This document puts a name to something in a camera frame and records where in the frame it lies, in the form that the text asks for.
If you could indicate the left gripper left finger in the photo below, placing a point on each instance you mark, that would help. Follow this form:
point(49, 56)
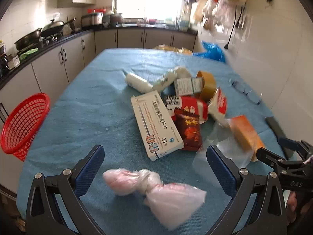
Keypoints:
point(43, 213)

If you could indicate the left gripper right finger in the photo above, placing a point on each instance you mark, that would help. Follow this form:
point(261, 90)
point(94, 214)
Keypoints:
point(257, 203)

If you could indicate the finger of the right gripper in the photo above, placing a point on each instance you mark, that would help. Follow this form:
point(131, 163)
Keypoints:
point(293, 145)
point(271, 159)

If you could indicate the red white wet wipe pack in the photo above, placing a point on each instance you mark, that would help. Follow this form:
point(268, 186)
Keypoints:
point(217, 107)

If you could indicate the dark red snack packet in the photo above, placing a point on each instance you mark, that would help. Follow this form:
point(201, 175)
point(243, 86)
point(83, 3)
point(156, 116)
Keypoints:
point(188, 126)

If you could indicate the brown tape roll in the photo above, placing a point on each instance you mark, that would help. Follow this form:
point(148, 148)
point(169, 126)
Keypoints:
point(209, 86)

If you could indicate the lower kitchen cabinets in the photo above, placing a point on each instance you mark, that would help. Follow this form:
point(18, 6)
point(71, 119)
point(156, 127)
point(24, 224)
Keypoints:
point(54, 67)

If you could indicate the person hand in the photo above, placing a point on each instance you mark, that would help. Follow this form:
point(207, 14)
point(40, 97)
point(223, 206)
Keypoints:
point(291, 206)

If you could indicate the black remote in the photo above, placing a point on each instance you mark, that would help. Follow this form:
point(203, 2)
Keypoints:
point(277, 130)

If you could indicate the orange box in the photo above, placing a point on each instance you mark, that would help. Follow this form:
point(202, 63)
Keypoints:
point(245, 135)

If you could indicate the clear plastic bag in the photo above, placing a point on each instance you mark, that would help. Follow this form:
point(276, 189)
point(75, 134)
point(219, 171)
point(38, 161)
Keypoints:
point(225, 140)

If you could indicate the red plastic basket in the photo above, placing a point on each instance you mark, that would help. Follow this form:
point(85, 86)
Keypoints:
point(23, 124)

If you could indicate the pink plastic bag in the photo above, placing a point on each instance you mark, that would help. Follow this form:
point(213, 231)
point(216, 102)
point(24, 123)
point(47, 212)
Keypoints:
point(172, 204)

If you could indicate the red white snack bag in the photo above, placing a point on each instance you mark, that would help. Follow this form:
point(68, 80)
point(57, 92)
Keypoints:
point(186, 103)

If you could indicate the white medicine box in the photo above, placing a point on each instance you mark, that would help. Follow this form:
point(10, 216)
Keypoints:
point(158, 131)

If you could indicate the small green white box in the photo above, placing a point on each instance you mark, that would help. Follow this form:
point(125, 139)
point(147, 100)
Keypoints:
point(188, 86)

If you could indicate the blue plastic bag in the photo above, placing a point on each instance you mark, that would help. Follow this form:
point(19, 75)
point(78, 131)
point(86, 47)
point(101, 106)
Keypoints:
point(212, 52)

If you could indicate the white green tube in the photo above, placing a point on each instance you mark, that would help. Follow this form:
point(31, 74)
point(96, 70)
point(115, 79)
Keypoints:
point(164, 81)

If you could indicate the yellow plastic bag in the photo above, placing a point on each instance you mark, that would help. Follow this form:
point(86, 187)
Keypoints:
point(167, 48)

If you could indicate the white tube bottle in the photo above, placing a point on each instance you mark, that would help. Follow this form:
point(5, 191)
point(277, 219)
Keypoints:
point(138, 83)

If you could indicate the green cloth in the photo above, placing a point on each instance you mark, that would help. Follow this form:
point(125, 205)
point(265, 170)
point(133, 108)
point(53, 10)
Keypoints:
point(24, 55)

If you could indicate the hanging plastic bags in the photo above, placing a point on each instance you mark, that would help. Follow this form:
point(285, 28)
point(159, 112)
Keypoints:
point(211, 14)

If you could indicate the black frying pan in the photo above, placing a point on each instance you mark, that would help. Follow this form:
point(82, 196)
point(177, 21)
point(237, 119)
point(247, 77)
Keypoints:
point(28, 39)

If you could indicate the black wok with lid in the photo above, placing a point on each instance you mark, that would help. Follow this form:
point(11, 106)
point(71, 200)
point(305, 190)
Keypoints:
point(54, 27)

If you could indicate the steel rice cooker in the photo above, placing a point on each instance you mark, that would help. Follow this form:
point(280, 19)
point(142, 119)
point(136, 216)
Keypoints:
point(91, 20)

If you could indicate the dark cooking pot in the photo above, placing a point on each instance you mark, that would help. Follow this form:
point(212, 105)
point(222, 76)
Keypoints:
point(116, 19)

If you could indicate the purple frame eyeglasses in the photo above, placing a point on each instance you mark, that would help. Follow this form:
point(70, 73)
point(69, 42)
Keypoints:
point(242, 88)

